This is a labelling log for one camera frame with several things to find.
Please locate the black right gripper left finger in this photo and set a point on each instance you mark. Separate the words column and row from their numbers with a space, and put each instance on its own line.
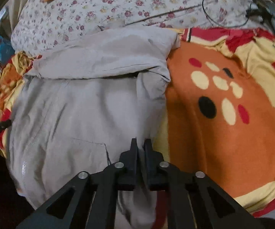
column 88, row 200

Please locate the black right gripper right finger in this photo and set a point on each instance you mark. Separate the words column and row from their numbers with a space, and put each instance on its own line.
column 193, row 199

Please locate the beige grey jacket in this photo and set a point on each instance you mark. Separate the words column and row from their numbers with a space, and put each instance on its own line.
column 82, row 104

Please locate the blue plastic bag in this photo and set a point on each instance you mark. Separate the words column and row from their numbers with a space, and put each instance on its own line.
column 6, row 50

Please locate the orange red yellow blanket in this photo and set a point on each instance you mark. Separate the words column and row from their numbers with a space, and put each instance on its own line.
column 219, row 113

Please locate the floral white quilt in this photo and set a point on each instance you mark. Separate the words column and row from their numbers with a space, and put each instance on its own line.
column 44, row 25

